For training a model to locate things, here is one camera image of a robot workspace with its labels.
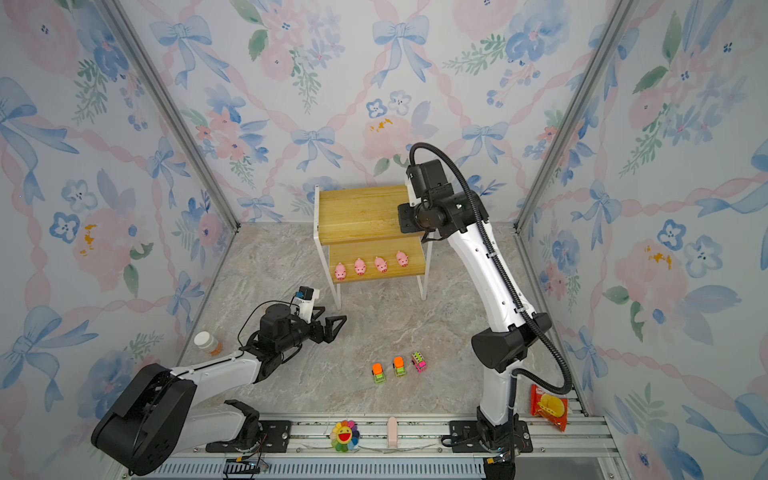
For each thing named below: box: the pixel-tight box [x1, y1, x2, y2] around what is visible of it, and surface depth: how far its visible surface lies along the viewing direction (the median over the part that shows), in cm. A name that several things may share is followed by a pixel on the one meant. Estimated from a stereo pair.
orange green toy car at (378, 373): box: [371, 363, 386, 385], surface depth 84 cm
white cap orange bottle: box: [193, 331, 223, 356], surface depth 84 cm
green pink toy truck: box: [412, 351, 428, 373], surface depth 85 cm
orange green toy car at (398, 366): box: [392, 356, 406, 378], surface depth 85 cm
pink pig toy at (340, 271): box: [334, 262, 347, 281], surface depth 86 cm
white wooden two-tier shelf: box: [313, 177, 433, 309], surface depth 81 cm
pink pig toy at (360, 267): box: [354, 258, 366, 276], surface depth 87 cm
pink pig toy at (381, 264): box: [375, 256, 388, 273], surface depth 87 cm
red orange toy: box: [530, 384, 569, 432], surface depth 78 cm
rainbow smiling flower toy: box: [330, 420, 360, 453], surface depth 75 cm
